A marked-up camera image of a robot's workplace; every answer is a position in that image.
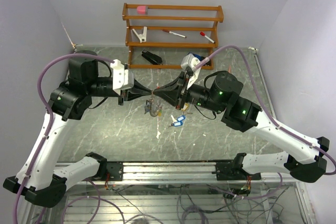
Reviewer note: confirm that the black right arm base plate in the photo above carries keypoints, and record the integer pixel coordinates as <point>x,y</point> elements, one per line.
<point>224,170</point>

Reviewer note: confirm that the black stapler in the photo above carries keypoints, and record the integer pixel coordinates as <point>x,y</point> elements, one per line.
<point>151,58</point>

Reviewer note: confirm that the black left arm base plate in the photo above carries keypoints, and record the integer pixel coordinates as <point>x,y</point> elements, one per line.
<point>115,171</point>

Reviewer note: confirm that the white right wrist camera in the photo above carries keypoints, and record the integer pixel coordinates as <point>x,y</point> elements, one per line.
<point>189,64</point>

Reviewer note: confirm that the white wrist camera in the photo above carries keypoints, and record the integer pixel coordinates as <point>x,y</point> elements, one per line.
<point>189,64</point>
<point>123,78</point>

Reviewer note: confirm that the yellow tagged key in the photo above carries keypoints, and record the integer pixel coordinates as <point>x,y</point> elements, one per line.
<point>186,109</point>

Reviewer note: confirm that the wooden three-tier shelf rack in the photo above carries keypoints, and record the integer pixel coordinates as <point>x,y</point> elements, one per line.
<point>185,20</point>

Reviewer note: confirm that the red-capped white marker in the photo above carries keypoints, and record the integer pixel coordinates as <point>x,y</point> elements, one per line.
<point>207,37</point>

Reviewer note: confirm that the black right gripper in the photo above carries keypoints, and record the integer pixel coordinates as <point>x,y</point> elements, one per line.
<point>171,93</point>

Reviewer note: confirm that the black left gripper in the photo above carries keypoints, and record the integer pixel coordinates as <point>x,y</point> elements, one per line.
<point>139,89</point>

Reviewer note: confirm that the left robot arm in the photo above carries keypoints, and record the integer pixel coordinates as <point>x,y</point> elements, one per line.
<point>89,76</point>

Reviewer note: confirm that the blue stapler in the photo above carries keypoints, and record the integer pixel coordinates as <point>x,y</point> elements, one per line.
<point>201,58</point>

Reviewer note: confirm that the white clip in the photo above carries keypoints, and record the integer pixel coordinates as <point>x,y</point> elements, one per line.
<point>141,37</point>

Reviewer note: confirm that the blue key tag pair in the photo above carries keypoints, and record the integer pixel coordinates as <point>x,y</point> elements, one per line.
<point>176,122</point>

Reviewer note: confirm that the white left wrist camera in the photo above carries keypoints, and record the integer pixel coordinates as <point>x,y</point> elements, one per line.
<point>123,78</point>

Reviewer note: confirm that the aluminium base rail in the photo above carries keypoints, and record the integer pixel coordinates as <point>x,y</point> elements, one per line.
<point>134,173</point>

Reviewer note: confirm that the pink eraser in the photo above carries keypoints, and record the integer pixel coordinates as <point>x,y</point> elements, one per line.
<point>142,10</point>

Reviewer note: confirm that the large keyring with keys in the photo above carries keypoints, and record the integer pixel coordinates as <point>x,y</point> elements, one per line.
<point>153,107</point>

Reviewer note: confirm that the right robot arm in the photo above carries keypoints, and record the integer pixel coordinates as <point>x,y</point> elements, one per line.
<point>301,156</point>

